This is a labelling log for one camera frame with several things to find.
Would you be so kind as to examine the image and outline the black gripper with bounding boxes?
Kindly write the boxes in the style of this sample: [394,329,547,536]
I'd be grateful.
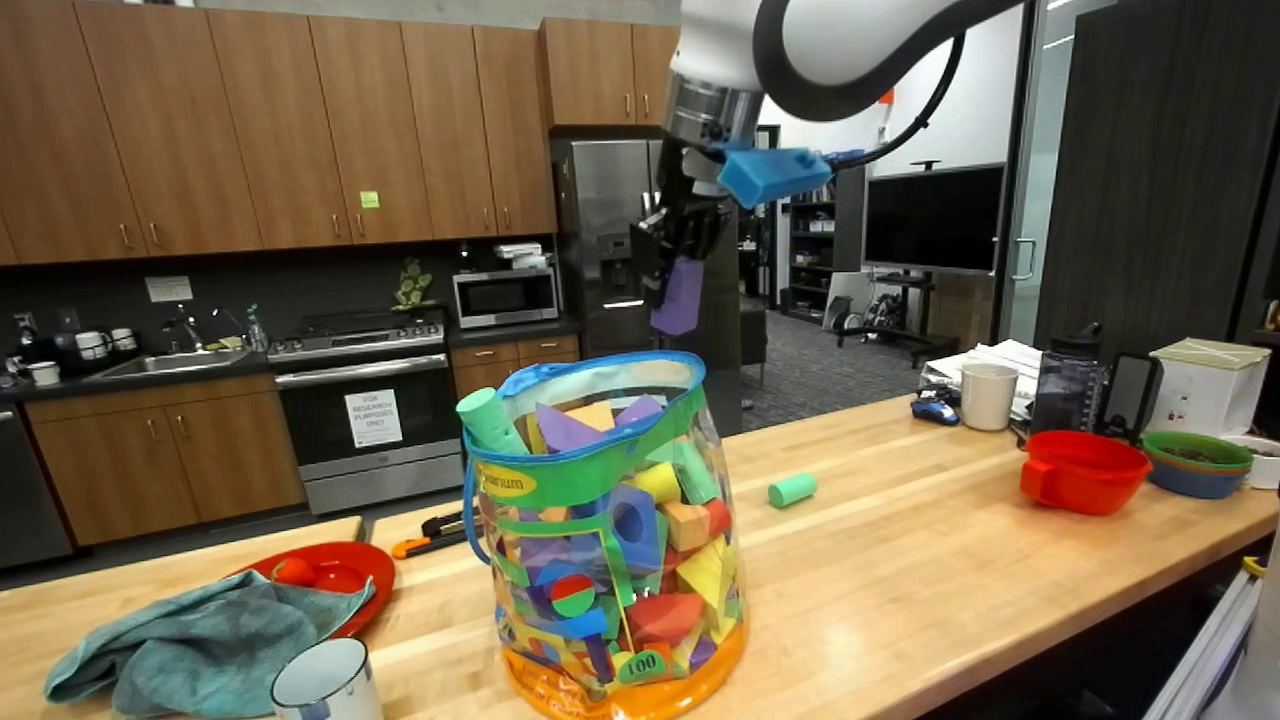
[657,138,728,259]

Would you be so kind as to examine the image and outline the green foam block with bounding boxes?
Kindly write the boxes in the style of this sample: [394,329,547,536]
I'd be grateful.
[768,473,814,509]

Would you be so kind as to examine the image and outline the purple foam block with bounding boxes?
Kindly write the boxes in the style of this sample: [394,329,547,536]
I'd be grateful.
[649,255,704,335]

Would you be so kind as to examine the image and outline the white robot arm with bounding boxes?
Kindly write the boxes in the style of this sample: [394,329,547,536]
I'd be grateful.
[660,0,1016,255]

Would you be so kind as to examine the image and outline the clear bag of foam blocks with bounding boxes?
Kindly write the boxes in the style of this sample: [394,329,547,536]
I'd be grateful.
[457,352,748,720]

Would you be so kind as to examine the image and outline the stainless steel refrigerator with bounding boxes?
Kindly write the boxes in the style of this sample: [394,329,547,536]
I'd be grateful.
[552,134,745,431]

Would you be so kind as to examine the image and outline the microwave oven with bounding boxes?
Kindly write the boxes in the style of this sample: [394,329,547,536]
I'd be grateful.
[453,266,559,329]

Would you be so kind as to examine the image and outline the white mug on right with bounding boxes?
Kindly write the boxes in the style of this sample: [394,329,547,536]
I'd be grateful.
[958,364,1016,431]

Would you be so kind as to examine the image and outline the stainless steel oven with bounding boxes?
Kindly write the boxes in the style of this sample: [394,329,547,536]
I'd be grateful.
[267,318,463,515]

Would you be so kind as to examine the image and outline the black orange tool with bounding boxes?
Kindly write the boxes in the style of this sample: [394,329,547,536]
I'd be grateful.
[390,512,463,559]

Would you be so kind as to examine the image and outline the black phone stand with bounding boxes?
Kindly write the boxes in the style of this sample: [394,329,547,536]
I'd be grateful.
[1100,357,1165,440]

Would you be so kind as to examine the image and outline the red plate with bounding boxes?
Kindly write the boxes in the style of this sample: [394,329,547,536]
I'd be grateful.
[256,539,394,634]

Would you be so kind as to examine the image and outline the white box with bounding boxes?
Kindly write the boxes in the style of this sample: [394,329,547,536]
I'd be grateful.
[1150,335,1272,436]

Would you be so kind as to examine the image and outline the green and blue bowl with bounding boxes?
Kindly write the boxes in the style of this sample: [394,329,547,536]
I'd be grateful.
[1138,431,1252,501]

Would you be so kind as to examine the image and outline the upper wooden cabinets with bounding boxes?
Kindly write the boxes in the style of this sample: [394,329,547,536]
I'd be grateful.
[0,0,677,265]

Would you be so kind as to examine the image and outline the wooden cabinets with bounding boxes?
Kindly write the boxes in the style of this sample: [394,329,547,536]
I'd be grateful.
[28,372,302,549]
[0,0,677,265]

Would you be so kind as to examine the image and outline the white enamel mug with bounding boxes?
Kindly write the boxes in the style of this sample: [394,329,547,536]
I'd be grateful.
[267,638,384,720]

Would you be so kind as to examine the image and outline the lower wooden cabinets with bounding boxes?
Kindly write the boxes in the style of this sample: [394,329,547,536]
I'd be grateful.
[28,372,302,549]

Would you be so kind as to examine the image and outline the teal cloth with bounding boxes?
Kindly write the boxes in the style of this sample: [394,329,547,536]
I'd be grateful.
[42,572,377,720]

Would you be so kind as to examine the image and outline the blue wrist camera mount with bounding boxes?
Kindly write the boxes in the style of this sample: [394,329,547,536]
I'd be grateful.
[716,149,831,209]

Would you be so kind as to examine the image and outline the red bowl with handle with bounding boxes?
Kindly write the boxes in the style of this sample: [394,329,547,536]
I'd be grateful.
[1020,428,1150,515]

